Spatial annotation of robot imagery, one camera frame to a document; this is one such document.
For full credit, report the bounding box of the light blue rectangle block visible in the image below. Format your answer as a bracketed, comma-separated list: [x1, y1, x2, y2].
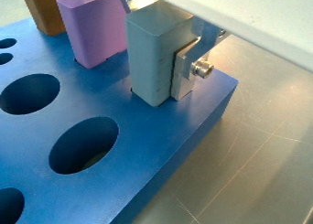
[126, 0, 195, 107]

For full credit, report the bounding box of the purple rectangular block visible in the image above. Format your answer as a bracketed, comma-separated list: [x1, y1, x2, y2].
[56, 0, 127, 69]

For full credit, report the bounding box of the brown tall block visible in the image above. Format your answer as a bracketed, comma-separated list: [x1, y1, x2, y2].
[24, 0, 64, 36]

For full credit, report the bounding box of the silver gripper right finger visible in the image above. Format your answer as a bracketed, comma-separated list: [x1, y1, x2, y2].
[171, 17, 230, 101]

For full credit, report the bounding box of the blue shape sorting board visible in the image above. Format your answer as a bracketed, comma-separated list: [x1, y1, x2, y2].
[0, 19, 237, 224]

